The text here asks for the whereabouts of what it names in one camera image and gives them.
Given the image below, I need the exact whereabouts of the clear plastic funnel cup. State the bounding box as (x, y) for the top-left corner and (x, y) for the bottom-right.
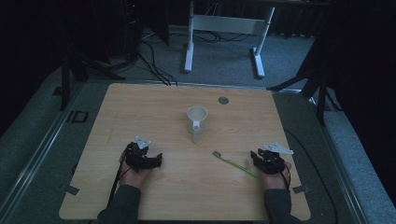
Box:
(186, 105), (209, 145)

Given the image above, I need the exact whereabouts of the metal floor rail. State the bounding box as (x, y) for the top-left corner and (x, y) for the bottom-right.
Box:
(306, 92), (372, 224)
(0, 83), (84, 216)

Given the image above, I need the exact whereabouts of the long black floor cable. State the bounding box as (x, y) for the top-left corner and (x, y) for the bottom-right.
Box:
(283, 128), (340, 224)

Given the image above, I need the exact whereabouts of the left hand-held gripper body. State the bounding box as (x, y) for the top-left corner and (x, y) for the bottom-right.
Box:
(119, 135), (157, 174)

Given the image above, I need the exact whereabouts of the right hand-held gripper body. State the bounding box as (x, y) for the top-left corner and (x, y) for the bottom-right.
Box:
(257, 141), (294, 175)

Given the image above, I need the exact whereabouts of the person's right hand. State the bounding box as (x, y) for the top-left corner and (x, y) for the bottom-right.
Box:
(259, 161), (292, 191)

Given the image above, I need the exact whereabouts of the person's left hand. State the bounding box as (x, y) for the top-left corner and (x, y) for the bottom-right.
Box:
(119, 160), (154, 189)

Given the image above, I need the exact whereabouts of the bundle of black floor cables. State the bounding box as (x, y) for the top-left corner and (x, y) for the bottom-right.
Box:
(134, 29), (250, 87)

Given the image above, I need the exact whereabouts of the black tripod stand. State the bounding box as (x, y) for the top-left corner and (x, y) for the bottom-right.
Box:
(52, 46), (127, 112)
(266, 40), (344, 127)

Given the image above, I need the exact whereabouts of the white metal desk frame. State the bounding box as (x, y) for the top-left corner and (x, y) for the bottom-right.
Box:
(183, 0), (276, 79)

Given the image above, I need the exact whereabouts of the green toothbrush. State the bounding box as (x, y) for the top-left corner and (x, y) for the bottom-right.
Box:
(212, 150), (261, 179)

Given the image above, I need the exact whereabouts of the left hand-held gripper cable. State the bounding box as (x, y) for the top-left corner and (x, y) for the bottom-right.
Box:
(106, 157), (126, 207)

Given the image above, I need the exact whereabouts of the hand-held gripper cable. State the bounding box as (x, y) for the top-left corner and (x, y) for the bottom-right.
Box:
(106, 157), (126, 207)
(279, 166), (292, 191)

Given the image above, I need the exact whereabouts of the right hand-held gripper cable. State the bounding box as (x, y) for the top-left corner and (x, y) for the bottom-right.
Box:
(279, 166), (292, 191)

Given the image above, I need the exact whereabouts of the black rectangular floor frame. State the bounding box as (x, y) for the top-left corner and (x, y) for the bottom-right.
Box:
(65, 109), (90, 124)

